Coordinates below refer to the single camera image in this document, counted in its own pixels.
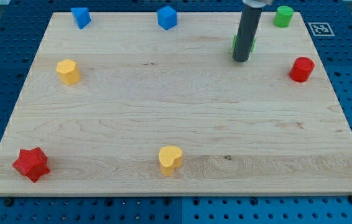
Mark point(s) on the green star block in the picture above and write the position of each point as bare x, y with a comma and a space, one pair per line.
253, 44

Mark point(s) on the red star block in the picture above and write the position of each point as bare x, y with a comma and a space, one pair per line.
32, 163

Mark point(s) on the yellow heart block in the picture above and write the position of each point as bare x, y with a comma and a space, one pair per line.
170, 158

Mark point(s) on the wooden board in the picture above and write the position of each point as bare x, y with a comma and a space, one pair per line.
245, 129

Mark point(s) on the blue cube block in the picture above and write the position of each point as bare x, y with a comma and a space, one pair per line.
167, 17

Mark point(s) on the yellow hexagon block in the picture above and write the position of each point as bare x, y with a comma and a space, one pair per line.
68, 72

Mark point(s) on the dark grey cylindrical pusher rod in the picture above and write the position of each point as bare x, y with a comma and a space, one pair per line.
248, 24

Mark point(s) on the blue triangular block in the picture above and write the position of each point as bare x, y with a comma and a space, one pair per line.
81, 16

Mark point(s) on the red cylinder block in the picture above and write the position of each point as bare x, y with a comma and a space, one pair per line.
301, 69

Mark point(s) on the green cylinder block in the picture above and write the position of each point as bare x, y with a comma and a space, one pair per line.
283, 16

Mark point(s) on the fiducial marker tag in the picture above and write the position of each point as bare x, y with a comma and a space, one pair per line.
321, 29

